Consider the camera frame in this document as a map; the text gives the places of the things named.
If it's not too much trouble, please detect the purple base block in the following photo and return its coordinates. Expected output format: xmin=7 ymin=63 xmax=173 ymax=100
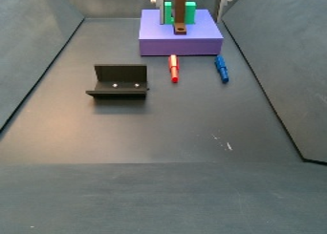
xmin=137 ymin=10 xmax=223 ymax=56

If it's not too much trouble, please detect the red peg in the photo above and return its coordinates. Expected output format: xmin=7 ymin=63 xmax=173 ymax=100
xmin=168 ymin=54 xmax=179 ymax=83

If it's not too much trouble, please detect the black angled fixture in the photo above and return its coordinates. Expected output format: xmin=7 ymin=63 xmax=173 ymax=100
xmin=85 ymin=64 xmax=148 ymax=98

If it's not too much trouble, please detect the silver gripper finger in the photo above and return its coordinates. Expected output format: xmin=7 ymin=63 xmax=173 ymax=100
xmin=151 ymin=0 xmax=164 ymax=25
xmin=217 ymin=0 xmax=232 ymax=21

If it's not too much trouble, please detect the blue peg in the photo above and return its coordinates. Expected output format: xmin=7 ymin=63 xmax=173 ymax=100
xmin=215 ymin=55 xmax=228 ymax=83

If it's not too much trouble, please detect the green U-shaped block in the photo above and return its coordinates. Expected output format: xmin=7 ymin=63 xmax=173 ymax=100
xmin=164 ymin=1 xmax=196 ymax=24

